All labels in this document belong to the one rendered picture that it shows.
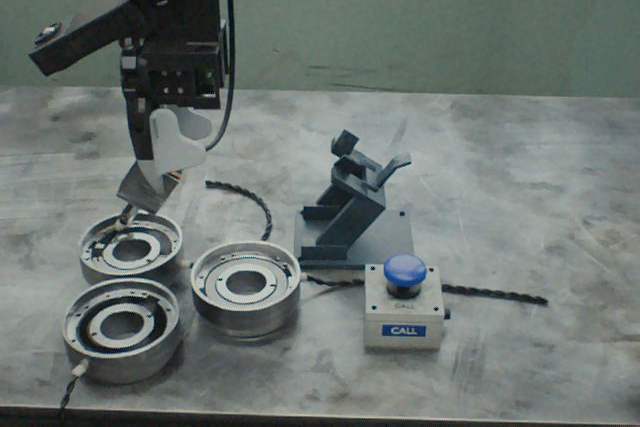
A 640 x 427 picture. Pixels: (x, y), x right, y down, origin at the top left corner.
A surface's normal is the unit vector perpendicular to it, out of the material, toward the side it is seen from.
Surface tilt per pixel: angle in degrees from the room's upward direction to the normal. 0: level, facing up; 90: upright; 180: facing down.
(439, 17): 90
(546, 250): 0
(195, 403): 0
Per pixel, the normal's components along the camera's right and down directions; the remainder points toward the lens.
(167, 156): -0.01, 0.53
